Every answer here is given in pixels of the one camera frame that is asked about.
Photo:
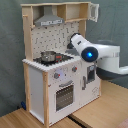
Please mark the red left stove knob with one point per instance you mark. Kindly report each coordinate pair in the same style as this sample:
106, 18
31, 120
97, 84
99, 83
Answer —
56, 75

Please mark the silver toy pot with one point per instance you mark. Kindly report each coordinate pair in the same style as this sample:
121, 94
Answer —
48, 56

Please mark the red stove knob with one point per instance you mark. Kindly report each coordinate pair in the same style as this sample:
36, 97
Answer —
56, 75
74, 69

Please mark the red right stove knob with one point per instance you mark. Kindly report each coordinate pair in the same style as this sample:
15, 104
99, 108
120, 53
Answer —
74, 69

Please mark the wooden toy kitchen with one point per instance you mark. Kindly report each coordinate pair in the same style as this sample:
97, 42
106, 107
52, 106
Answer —
38, 77

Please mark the white microwave door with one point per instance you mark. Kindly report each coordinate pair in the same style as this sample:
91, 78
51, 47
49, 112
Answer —
93, 11

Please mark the grey ice dispenser panel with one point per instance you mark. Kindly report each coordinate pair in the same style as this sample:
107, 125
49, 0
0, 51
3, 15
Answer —
90, 73

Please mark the toy oven door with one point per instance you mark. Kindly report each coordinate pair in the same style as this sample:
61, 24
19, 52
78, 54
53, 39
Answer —
63, 97

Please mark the white cupboard door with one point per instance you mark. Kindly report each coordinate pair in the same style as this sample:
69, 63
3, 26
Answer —
89, 91

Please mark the grey range hood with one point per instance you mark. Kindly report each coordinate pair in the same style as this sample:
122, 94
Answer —
48, 18

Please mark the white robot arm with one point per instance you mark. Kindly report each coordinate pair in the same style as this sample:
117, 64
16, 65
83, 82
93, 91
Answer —
106, 57

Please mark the black toy stovetop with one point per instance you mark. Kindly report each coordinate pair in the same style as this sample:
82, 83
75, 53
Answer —
58, 59

